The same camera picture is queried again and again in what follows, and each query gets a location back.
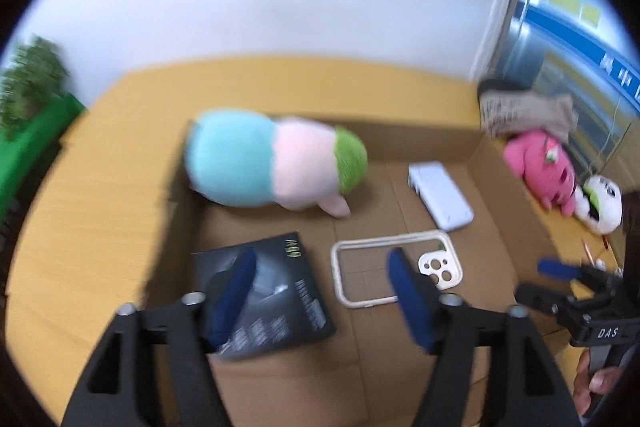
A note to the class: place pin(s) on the person's right hand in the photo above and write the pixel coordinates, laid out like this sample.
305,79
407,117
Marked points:
585,387

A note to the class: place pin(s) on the row of yellow sticky notes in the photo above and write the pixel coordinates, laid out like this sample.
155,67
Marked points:
565,2

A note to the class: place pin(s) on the white rectangular box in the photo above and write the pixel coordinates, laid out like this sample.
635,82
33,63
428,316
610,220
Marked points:
442,197

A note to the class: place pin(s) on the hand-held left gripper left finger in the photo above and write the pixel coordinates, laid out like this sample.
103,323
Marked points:
232,292

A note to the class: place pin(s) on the white phone case frame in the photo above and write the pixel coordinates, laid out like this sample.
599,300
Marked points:
440,269

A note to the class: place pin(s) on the teal pink green plush toy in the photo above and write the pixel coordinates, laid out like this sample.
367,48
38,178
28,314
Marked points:
240,162

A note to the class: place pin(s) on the black product box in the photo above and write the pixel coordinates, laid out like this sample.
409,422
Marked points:
280,287

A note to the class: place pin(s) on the wooden desktop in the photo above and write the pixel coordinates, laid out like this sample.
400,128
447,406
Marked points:
110,187

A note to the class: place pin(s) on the white plush toy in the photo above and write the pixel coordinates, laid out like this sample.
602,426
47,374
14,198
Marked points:
600,202

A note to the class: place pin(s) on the brown cardboard box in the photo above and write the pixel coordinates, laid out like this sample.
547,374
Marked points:
390,202

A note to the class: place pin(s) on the blue glass banner strip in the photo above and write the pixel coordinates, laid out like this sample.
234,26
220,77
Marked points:
575,37

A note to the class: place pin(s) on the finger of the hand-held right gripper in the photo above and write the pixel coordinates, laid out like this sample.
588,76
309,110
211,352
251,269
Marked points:
545,299
560,268

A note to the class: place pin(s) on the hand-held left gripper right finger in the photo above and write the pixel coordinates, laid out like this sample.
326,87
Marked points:
407,292

